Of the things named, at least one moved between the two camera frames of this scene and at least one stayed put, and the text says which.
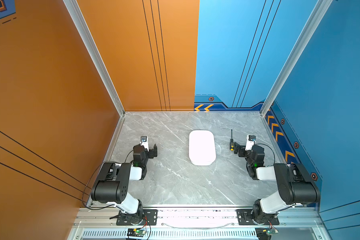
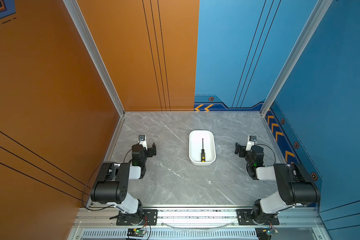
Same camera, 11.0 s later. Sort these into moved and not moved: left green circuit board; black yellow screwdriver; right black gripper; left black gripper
Moved: black yellow screwdriver
Not moved: left black gripper; right black gripper; left green circuit board
